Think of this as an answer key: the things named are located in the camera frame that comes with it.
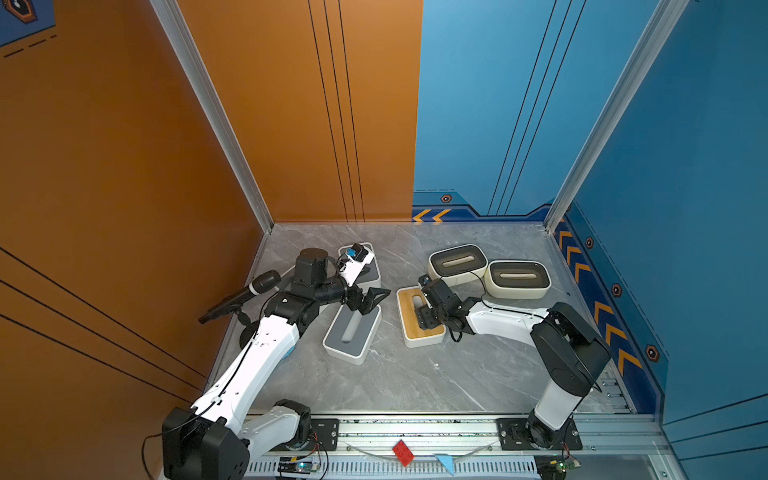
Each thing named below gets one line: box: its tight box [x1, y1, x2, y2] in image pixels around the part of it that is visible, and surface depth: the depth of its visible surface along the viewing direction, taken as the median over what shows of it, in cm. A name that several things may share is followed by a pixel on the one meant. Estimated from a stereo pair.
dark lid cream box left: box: [428, 244, 489, 287], surface depth 104 cm
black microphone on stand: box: [199, 270, 281, 349], surface depth 74 cm
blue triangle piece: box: [435, 455, 455, 476], surface depth 69 cm
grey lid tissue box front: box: [322, 304, 383, 366], surface depth 87 cm
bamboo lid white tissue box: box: [396, 285, 446, 348], surface depth 88 cm
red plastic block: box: [392, 439, 415, 467], surface depth 71 cm
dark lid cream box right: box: [484, 260, 552, 299], surface depth 100 cm
